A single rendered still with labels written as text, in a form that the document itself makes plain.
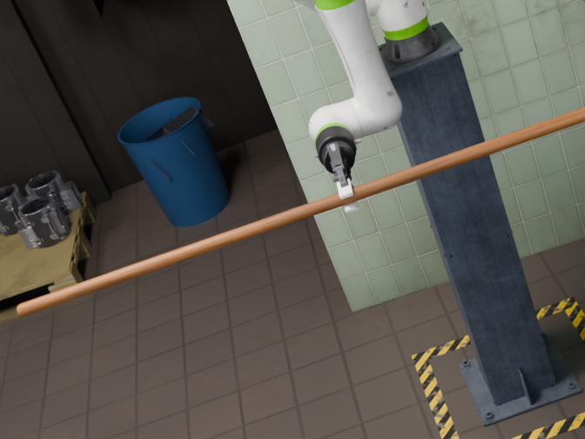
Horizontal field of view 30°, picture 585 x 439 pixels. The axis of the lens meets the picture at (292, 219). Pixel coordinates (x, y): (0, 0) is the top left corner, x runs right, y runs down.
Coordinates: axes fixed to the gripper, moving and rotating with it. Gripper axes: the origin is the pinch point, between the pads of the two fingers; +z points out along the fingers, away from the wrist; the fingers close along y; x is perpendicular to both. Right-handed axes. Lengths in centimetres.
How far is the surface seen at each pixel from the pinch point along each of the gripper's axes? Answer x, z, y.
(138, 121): 96, -263, 76
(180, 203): 88, -231, 108
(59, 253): 147, -224, 107
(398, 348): 9, -95, 120
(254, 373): 62, -108, 120
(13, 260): 172, -233, 107
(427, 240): -14, -125, 101
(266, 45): 15, -126, 10
